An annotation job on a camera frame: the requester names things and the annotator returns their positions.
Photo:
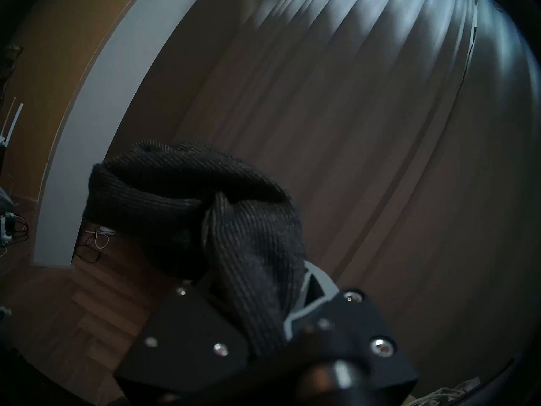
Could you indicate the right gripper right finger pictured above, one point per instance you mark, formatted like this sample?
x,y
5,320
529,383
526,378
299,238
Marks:
x,y
359,333

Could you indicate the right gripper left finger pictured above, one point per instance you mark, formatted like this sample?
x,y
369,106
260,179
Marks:
x,y
186,341

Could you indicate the black knit garment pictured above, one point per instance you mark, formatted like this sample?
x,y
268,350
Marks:
x,y
245,240

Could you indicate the long pleated curtain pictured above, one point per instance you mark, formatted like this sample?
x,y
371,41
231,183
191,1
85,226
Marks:
x,y
338,134

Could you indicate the white power strip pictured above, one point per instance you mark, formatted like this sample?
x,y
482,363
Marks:
x,y
8,227

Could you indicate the white wifi router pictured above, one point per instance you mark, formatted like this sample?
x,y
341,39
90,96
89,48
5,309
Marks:
x,y
10,126

